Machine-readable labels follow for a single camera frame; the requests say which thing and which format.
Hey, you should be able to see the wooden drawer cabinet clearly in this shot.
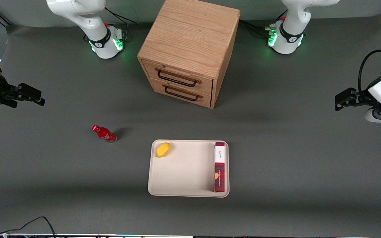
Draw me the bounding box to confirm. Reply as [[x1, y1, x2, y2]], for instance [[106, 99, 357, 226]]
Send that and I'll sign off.
[[137, 0, 241, 109]]

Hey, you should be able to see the black right arm base cable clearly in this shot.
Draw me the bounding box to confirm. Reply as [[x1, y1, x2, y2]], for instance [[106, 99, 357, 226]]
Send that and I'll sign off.
[[104, 7, 138, 43]]

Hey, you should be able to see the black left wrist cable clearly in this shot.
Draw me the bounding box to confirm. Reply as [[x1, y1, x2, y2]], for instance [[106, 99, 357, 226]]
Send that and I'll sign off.
[[358, 50, 381, 94]]

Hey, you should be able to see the black arm base cable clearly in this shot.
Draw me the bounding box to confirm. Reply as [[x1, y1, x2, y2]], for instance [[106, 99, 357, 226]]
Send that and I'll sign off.
[[239, 19, 272, 37], [104, 7, 138, 43]]

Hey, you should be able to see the black left arm base cable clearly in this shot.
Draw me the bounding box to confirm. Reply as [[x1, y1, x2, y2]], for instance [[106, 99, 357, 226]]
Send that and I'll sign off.
[[239, 19, 272, 37]]

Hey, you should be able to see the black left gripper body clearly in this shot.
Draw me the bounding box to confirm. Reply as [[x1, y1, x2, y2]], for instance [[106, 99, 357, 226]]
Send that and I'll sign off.
[[354, 90, 378, 108]]

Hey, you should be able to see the yellow lemon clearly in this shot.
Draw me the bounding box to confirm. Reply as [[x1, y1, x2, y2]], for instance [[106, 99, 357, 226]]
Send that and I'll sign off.
[[156, 142, 172, 158]]

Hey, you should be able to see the wooden drawer with black handle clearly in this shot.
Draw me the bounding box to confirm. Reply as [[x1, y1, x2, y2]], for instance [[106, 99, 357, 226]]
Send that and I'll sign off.
[[142, 59, 214, 97], [149, 78, 212, 108]]

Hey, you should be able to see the red plaid carton box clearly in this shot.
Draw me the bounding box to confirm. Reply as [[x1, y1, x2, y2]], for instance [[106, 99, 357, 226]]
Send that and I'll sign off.
[[214, 142, 226, 193]]

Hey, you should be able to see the red coke bottle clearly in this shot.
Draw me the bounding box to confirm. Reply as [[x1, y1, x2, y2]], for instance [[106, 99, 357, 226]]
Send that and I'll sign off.
[[92, 125, 117, 143]]

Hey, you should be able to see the beige plastic tray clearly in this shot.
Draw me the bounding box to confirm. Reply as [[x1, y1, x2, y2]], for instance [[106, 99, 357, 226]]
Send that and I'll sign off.
[[148, 139, 230, 198]]

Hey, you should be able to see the black cable at table edge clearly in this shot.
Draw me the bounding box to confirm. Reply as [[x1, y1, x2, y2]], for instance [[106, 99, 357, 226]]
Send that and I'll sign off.
[[0, 216, 57, 238]]

